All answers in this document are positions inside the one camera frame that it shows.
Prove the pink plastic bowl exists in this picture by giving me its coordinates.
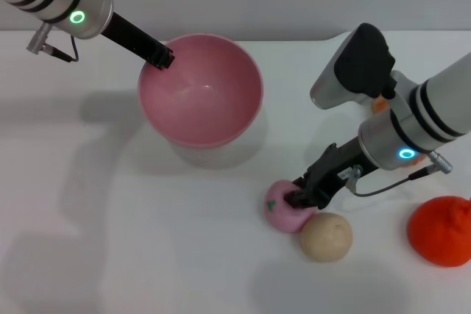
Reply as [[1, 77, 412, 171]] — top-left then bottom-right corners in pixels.
[[138, 33, 264, 147]]

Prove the pink peach toy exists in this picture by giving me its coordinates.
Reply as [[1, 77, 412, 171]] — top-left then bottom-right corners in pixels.
[[264, 179, 316, 234]]

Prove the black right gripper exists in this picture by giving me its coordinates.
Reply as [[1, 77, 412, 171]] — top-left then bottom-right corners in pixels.
[[284, 136, 376, 212]]

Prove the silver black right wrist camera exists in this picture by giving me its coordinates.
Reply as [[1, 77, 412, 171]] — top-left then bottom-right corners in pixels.
[[310, 22, 397, 110]]

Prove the orange striped bread loaf toy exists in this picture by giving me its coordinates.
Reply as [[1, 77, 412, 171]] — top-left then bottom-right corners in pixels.
[[371, 95, 389, 114]]

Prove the red-orange persimmon toy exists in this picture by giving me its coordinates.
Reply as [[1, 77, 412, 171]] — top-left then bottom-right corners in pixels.
[[407, 195, 471, 268]]

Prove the beige steamed bun toy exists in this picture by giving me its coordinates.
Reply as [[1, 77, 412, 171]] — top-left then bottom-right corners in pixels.
[[298, 212, 354, 264]]

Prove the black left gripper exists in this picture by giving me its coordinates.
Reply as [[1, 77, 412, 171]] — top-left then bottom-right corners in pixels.
[[99, 11, 177, 71]]

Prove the grey right wrist cable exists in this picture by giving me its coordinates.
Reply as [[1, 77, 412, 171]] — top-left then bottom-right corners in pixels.
[[345, 150, 454, 198]]

